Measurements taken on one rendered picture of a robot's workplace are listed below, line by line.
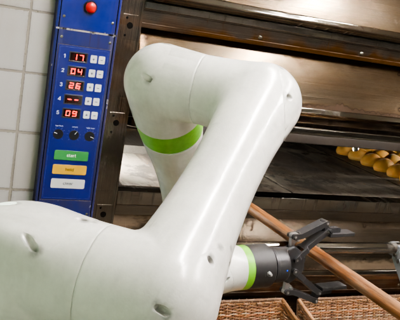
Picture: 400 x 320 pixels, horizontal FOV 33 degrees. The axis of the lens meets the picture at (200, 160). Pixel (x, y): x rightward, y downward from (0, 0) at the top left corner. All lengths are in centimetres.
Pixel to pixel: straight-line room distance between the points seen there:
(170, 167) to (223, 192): 39
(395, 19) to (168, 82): 128
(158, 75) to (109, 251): 39
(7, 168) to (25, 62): 28
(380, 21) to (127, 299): 161
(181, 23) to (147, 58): 81
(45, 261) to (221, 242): 19
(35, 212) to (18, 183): 104
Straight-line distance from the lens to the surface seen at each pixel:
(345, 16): 208
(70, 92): 174
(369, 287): 146
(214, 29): 189
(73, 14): 172
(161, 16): 183
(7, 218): 76
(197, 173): 83
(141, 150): 237
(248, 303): 215
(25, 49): 174
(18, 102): 175
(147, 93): 103
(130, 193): 189
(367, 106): 218
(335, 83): 212
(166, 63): 103
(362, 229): 236
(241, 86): 98
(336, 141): 197
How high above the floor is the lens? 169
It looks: 12 degrees down
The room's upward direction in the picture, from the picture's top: 10 degrees clockwise
